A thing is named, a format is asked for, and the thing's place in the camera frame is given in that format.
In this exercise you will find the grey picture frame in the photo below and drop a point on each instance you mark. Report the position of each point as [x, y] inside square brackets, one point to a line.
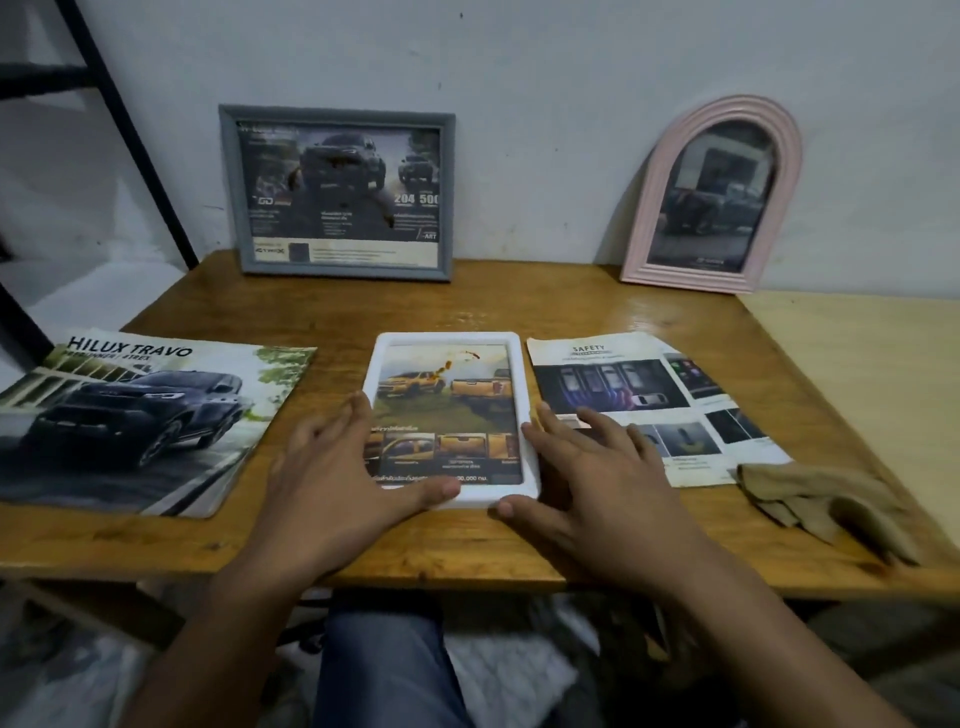
[341, 191]

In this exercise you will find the person's right forearm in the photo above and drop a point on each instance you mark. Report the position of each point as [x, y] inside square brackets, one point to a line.
[765, 645]

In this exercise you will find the printed car leaflet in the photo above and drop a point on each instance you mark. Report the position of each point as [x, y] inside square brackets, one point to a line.
[637, 375]

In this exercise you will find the brown cloth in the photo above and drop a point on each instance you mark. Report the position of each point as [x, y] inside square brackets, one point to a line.
[817, 499]

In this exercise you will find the person's left forearm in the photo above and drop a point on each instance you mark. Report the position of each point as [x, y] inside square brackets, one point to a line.
[202, 645]

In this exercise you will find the pink arched picture frame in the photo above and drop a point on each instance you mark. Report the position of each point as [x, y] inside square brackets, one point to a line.
[712, 195]

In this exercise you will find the person's right little finger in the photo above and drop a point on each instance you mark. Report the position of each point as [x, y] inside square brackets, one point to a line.
[649, 446]

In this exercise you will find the car brochure magazine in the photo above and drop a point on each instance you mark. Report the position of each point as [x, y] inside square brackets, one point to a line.
[142, 420]

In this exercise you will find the person's right middle finger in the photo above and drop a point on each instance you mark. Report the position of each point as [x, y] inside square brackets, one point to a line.
[562, 424]

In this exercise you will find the person's right hand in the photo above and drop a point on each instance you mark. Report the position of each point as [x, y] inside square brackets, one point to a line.
[607, 502]

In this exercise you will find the person's left hand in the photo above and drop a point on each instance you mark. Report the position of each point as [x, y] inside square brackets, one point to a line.
[322, 495]

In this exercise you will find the white cloth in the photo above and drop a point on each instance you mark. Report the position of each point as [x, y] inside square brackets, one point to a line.
[502, 667]

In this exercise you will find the black metal rack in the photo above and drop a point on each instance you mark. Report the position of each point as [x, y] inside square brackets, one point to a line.
[120, 120]

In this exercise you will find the white picture frame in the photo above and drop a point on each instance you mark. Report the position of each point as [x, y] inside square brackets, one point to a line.
[450, 390]

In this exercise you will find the person's right thumb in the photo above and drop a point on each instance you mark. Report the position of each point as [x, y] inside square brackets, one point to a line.
[521, 516]

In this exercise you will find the person's blue jeans leg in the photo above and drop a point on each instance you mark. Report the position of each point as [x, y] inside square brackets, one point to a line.
[382, 664]

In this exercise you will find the person's left thumb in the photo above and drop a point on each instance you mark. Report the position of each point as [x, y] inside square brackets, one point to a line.
[420, 495]

